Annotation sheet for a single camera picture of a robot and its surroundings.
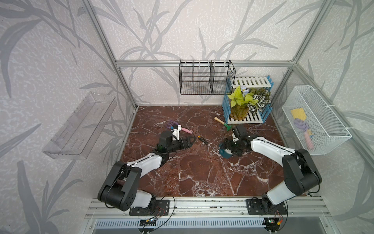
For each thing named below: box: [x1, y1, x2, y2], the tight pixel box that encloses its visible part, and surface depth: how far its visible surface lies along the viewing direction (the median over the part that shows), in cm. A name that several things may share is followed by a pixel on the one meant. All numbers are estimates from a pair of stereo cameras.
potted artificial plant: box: [227, 85, 272, 121], surface depth 92 cm
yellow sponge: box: [291, 107, 307, 121], surface depth 88 cm
